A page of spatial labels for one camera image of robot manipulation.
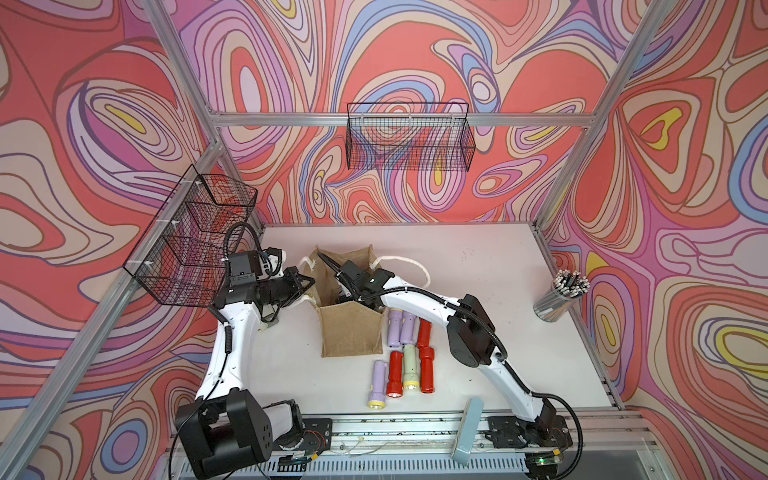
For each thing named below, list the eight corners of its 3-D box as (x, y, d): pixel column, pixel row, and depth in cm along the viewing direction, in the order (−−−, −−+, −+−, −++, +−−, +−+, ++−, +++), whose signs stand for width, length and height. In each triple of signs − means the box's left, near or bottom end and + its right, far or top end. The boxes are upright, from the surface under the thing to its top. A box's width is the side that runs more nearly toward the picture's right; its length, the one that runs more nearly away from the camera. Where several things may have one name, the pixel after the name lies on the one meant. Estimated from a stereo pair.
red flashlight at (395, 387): (386, 398, 80) (386, 396, 78) (386, 353, 88) (386, 350, 86) (404, 398, 80) (404, 396, 78) (402, 353, 88) (403, 350, 86)
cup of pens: (532, 317, 96) (556, 288, 82) (534, 298, 100) (557, 267, 87) (559, 327, 94) (588, 298, 80) (560, 306, 98) (588, 276, 85)
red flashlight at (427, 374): (421, 393, 81) (422, 390, 79) (418, 351, 89) (419, 347, 87) (437, 393, 81) (438, 390, 79) (433, 351, 89) (434, 347, 87)
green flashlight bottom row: (403, 389, 82) (404, 386, 79) (402, 348, 89) (402, 344, 87) (420, 389, 82) (421, 386, 79) (417, 348, 89) (418, 344, 87)
